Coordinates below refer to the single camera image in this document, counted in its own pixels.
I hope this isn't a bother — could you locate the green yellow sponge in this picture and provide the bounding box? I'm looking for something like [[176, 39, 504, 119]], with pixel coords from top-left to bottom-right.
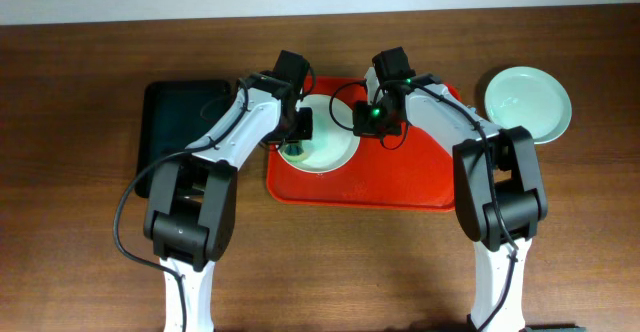
[[281, 142, 309, 163]]

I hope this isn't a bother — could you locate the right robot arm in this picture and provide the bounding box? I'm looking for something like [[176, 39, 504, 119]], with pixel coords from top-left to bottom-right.
[[353, 47, 548, 331]]

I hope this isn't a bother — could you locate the black plastic tray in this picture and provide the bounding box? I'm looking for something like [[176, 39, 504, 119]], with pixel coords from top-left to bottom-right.
[[134, 80, 238, 208]]

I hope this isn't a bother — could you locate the white plate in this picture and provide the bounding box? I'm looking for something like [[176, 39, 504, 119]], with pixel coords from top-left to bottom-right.
[[278, 94, 360, 174]]

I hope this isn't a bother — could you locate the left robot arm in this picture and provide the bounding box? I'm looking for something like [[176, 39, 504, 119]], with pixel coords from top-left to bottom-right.
[[143, 50, 312, 331]]

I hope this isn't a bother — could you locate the mint green plate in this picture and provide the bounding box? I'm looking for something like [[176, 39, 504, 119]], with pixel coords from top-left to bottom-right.
[[484, 66, 572, 144]]

